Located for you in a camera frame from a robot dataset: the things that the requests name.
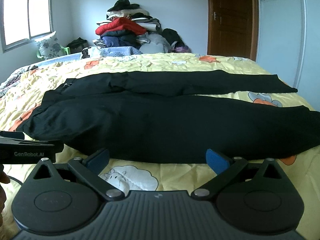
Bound black bag on floor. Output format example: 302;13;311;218
67;37;89;54

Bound grey bundled garment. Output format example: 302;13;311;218
136;33;171;54

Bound window with grey frame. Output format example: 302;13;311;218
1;0;54;53

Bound green plastic chair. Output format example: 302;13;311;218
36;47;71;61

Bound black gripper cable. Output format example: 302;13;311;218
8;176;25;186

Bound white folded garments stack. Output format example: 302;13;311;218
96;9;162;33

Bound light blue striped blanket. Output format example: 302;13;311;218
35;46;142;67

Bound person's left hand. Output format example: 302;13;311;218
0;164;10;226

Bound floral white pillow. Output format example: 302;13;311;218
35;31;64;60

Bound red puffer jacket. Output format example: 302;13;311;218
95;17;147;35

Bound white wardrobe with flower stickers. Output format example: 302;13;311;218
257;0;319;109

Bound dark brown wooden door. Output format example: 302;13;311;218
207;0;259;61

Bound black hat on pile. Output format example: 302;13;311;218
107;0;140;12

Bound purple garment on floor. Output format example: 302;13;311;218
174;46;191;53

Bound black pants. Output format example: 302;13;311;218
17;70;319;164

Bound black garment beside pile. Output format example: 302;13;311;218
162;28;185;49

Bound navy blue folded garment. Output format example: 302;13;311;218
100;30;141;49

